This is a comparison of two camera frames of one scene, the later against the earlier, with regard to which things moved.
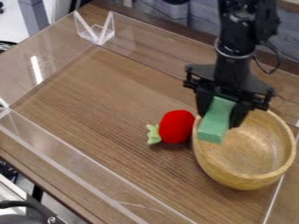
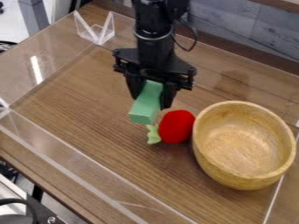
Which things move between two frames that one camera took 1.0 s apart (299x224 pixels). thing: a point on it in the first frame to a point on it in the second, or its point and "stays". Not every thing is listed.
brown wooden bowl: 257,156 stays
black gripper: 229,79 to 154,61
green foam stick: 217,120 to 146,108
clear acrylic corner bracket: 95,33 stays
